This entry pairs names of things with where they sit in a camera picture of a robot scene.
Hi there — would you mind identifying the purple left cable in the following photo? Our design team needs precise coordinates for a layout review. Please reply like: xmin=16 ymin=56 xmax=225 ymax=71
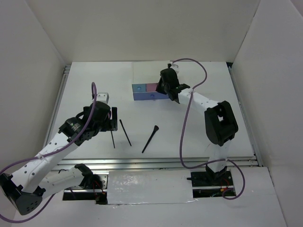
xmin=0 ymin=82 xmax=98 ymax=223

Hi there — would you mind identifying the purple cable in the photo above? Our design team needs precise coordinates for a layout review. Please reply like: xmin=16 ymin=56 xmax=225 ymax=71
xmin=0 ymin=82 xmax=98 ymax=223
xmin=172 ymin=58 xmax=246 ymax=201

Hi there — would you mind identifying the aluminium rail frame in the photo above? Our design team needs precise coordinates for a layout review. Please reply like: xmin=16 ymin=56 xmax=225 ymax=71
xmin=53 ymin=156 xmax=259 ymax=171

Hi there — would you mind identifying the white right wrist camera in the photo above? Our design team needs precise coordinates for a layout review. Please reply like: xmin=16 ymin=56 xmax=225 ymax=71
xmin=168 ymin=62 xmax=179 ymax=74

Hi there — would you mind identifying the pink drawer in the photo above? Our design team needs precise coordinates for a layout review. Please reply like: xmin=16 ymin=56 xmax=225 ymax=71
xmin=146 ymin=83 xmax=158 ymax=92

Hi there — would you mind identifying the purple drawer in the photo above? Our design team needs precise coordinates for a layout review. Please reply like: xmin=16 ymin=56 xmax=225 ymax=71
xmin=133 ymin=92 xmax=169 ymax=101

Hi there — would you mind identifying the black fan makeup brush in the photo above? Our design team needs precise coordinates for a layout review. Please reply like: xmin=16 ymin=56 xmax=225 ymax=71
xmin=142 ymin=125 xmax=159 ymax=153

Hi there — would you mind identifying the thin black makeup brush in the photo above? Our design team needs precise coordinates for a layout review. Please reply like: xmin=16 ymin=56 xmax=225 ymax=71
xmin=119 ymin=119 xmax=132 ymax=146

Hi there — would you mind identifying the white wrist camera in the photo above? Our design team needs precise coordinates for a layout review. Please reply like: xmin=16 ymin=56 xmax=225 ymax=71
xmin=97 ymin=92 xmax=109 ymax=104
xmin=168 ymin=62 xmax=179 ymax=74

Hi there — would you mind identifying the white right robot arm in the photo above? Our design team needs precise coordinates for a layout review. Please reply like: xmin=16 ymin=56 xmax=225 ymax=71
xmin=156 ymin=63 xmax=239 ymax=185

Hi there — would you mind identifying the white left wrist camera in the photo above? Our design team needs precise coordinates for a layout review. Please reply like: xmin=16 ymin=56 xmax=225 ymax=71
xmin=97 ymin=92 xmax=109 ymax=104

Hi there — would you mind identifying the white drawer cabinet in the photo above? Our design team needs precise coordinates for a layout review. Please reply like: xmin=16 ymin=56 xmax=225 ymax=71
xmin=132 ymin=61 xmax=170 ymax=84

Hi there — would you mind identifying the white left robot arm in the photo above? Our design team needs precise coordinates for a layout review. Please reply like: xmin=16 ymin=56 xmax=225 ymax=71
xmin=0 ymin=101 xmax=117 ymax=215

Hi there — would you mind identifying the white foam block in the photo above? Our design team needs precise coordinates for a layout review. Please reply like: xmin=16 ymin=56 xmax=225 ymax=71
xmin=107 ymin=170 xmax=194 ymax=205

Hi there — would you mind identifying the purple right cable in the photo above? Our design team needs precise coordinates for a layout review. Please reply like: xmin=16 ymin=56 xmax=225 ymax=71
xmin=172 ymin=58 xmax=246 ymax=201

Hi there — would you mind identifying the light blue drawer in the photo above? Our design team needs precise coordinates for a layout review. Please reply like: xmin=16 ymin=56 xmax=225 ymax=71
xmin=132 ymin=84 xmax=146 ymax=93

